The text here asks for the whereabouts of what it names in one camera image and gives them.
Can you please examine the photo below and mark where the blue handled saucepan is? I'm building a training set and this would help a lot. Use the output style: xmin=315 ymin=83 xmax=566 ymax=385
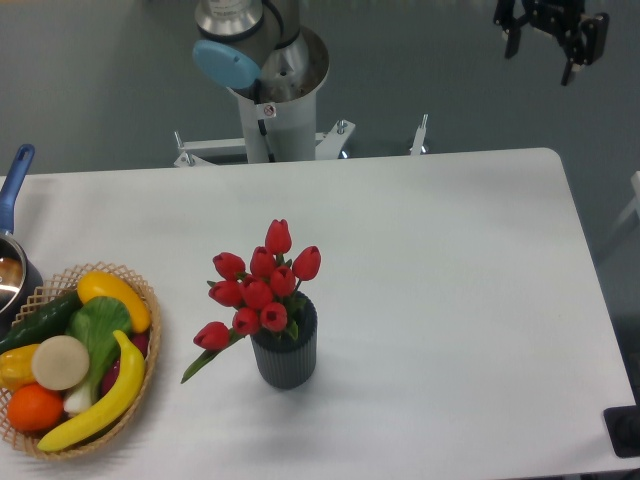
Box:
xmin=1 ymin=144 xmax=43 ymax=337

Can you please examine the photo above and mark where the beige round disc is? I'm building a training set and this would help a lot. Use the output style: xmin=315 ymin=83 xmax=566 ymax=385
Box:
xmin=31 ymin=335 xmax=90 ymax=391

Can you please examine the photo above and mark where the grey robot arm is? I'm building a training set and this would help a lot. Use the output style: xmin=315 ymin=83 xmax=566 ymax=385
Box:
xmin=192 ymin=1 xmax=610 ymax=104

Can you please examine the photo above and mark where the orange fruit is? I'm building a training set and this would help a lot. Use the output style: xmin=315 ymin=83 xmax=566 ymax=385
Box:
xmin=7 ymin=383 xmax=63 ymax=432

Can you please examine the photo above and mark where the black device at table edge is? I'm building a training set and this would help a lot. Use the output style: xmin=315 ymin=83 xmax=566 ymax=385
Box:
xmin=603 ymin=405 xmax=639 ymax=458

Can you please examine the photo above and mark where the white furniture leg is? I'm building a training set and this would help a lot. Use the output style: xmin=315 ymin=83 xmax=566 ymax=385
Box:
xmin=595 ymin=171 xmax=639 ymax=263

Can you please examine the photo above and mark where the yellow bell pepper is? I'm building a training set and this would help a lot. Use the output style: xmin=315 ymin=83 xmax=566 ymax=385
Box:
xmin=1 ymin=344 xmax=39 ymax=391

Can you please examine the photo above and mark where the dark red vegetable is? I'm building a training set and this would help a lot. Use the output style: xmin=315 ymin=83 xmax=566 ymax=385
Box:
xmin=100 ymin=332 xmax=149 ymax=397

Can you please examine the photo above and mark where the yellow banana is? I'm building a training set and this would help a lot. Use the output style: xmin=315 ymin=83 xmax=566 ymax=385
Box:
xmin=37 ymin=330 xmax=145 ymax=453

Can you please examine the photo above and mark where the red tulip bouquet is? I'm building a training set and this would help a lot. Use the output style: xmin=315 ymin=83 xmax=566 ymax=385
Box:
xmin=181 ymin=219 xmax=321 ymax=383

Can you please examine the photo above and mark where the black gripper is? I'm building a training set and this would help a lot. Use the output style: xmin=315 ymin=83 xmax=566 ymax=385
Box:
xmin=493 ymin=0 xmax=610 ymax=86

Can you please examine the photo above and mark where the green cucumber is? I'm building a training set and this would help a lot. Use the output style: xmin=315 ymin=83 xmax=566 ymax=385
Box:
xmin=1 ymin=290 xmax=82 ymax=353

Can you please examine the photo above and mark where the green bok choy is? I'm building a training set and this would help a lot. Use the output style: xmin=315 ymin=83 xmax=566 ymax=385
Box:
xmin=64 ymin=296 xmax=132 ymax=417

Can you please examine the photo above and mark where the yellow squash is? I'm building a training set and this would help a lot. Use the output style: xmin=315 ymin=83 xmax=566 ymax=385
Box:
xmin=77 ymin=270 xmax=151 ymax=333

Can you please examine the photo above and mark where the woven wicker basket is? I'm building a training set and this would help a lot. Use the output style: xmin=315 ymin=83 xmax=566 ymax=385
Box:
xmin=1 ymin=262 xmax=161 ymax=461

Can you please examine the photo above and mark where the dark grey ribbed vase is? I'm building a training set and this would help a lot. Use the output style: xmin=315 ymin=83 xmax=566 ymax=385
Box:
xmin=251 ymin=292 xmax=318 ymax=390

